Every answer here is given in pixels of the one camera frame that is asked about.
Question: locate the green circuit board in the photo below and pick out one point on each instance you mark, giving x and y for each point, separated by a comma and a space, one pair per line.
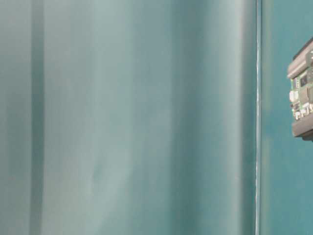
301, 94

